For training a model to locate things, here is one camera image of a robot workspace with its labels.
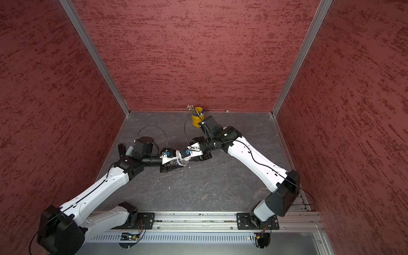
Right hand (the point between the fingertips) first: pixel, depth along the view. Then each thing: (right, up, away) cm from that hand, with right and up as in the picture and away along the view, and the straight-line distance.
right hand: (190, 154), depth 71 cm
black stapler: (-45, -2, +25) cm, 52 cm away
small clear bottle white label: (-4, -3, -1) cm, 6 cm away
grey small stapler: (-40, -2, +24) cm, 47 cm away
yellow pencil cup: (0, +17, +35) cm, 39 cm away
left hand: (-6, -4, +5) cm, 8 cm away
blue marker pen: (+5, +23, +36) cm, 43 cm away
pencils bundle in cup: (-3, +25, +29) cm, 38 cm away
